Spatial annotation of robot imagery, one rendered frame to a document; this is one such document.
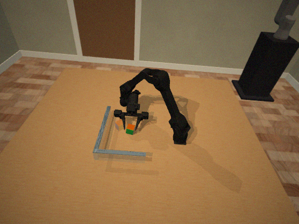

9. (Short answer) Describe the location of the blue and yellow cube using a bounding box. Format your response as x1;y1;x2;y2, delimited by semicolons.
126;124;135;135

